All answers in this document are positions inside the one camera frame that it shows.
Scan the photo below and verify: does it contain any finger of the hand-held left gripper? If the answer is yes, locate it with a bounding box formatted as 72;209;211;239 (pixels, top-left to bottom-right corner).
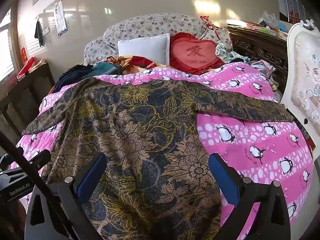
27;149;52;172

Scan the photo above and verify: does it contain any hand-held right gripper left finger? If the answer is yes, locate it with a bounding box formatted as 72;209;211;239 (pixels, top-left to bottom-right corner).
24;152;108;240

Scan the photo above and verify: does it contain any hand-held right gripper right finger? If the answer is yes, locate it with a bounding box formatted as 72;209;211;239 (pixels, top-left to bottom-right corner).
208;153;292;240

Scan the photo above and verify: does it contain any brown floral patterned garment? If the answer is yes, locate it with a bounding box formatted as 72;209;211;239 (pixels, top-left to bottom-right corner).
22;77;295;240

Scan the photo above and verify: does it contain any dark clothes pile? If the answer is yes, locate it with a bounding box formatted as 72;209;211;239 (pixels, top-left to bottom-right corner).
54;64;94;93

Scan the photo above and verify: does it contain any mixed clothes heap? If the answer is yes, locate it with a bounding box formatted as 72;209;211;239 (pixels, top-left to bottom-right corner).
250;60;278;90

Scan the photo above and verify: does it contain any pink penguin print blanket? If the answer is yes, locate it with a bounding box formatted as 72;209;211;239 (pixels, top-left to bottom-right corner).
10;62;314;240

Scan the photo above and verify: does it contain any dark wooden cabinet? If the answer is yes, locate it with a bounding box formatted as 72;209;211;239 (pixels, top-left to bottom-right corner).
0;59;55;130

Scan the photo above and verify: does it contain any red box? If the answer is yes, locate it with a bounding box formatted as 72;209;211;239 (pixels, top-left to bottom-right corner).
17;57;37;79

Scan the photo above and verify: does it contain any teal cloth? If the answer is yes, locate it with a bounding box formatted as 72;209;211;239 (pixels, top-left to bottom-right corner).
93;61;123;76

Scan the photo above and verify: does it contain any window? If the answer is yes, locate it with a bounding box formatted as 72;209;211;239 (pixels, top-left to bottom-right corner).
0;7;22;83

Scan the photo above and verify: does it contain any red and yellow blanket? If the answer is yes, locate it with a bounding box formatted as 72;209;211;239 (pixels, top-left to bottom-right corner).
105;55;173;75

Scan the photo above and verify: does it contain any dark green hanging cloth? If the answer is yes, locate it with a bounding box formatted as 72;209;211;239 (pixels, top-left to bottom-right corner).
34;20;45;47

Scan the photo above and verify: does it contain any light blue satin cloth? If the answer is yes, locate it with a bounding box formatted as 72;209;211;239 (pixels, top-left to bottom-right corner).
215;40;250;64

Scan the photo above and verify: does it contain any white ornate upholstered chair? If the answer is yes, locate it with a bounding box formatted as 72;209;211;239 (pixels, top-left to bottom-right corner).
280;20;320;140

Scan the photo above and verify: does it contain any red heart-shaped pillow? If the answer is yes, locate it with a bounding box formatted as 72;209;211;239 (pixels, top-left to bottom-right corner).
168;32;225;75

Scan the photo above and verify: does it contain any carved dark wooden headboard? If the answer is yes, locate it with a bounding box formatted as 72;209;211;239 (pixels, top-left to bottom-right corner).
226;26;288;95

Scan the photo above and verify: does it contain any white square pillow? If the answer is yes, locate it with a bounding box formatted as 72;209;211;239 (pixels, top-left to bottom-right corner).
117;33;171;65

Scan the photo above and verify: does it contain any red patterned cloth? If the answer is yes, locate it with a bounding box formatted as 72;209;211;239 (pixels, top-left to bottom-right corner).
200;16;220;30

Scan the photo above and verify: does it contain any pile of assorted clutter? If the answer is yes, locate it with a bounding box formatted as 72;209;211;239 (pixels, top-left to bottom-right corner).
226;10;290;39

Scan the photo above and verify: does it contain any floral upholstered headboard cushion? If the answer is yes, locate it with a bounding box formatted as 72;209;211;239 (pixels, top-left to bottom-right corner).
84;13;233;65

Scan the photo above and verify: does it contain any metal rack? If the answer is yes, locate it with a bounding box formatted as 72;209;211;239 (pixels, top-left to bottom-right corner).
282;0;308;23

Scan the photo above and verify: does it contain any wall calendar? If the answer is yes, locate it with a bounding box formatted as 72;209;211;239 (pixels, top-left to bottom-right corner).
54;0;68;36

